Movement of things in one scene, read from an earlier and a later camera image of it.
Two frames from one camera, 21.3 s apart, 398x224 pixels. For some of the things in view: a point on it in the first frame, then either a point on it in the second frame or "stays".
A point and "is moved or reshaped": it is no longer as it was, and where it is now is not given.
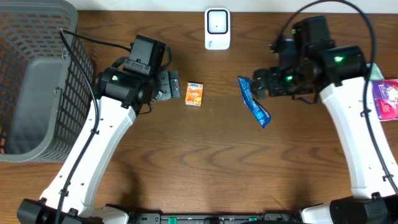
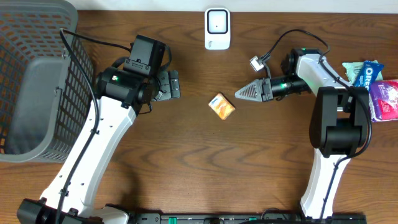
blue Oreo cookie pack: x=261 y=114 is moved or reshaped
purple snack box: x=385 y=93 stays
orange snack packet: x=194 y=94 → x=221 y=106
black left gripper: x=166 y=85 stays
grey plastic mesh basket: x=45 y=96 stays
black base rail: x=267 y=218 stays
